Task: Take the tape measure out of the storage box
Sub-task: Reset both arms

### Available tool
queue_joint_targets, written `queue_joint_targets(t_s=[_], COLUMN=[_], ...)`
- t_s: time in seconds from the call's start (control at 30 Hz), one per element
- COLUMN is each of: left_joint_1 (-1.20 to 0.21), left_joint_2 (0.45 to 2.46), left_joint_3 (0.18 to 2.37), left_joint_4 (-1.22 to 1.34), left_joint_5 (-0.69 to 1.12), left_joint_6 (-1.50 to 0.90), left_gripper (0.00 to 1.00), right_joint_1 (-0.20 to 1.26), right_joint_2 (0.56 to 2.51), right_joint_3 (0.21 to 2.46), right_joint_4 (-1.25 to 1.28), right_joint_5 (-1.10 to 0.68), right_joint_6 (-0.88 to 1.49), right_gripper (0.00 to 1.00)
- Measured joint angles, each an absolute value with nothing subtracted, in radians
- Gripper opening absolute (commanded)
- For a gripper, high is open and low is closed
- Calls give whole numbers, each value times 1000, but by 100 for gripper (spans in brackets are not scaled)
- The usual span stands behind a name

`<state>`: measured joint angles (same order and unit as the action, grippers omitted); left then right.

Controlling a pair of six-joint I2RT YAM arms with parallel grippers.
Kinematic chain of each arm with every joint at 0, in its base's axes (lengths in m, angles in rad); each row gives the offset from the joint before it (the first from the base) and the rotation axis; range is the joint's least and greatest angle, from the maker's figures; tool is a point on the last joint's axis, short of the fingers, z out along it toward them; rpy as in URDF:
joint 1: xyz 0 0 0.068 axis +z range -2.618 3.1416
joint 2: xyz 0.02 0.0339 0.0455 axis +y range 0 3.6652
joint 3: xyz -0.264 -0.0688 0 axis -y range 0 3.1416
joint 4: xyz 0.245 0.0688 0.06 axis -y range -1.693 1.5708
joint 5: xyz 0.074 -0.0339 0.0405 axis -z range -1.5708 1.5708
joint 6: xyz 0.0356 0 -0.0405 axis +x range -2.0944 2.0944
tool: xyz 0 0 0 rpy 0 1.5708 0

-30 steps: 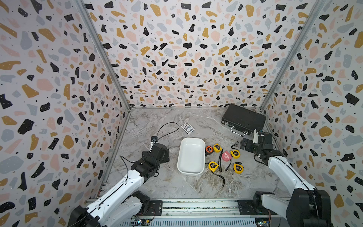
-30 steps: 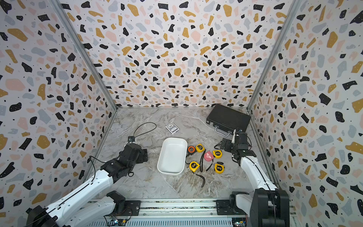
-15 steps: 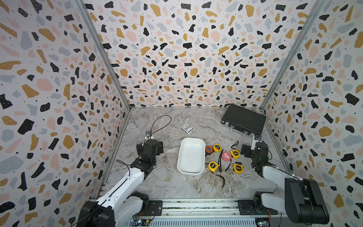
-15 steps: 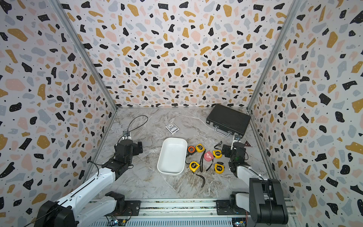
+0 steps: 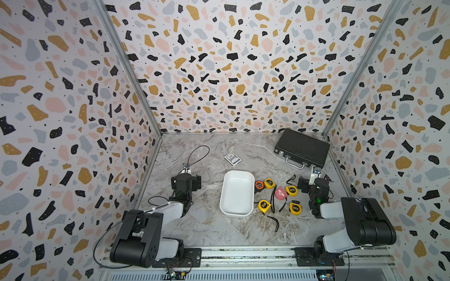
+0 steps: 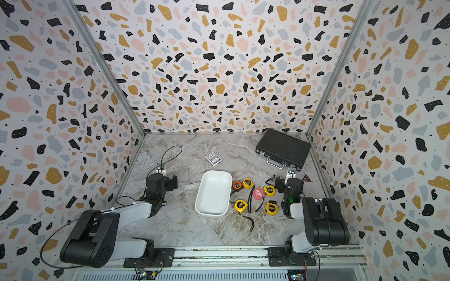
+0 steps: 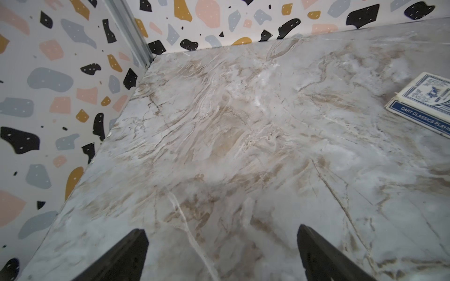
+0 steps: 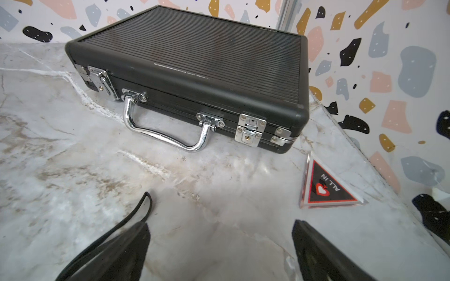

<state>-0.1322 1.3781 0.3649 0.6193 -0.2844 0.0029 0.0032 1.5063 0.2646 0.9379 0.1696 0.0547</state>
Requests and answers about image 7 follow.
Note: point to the playing card box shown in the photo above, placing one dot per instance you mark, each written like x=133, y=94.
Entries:
x=426, y=102

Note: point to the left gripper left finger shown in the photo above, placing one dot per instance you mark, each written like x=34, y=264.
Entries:
x=123, y=262

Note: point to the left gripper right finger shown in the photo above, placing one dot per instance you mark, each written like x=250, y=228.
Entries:
x=324, y=262

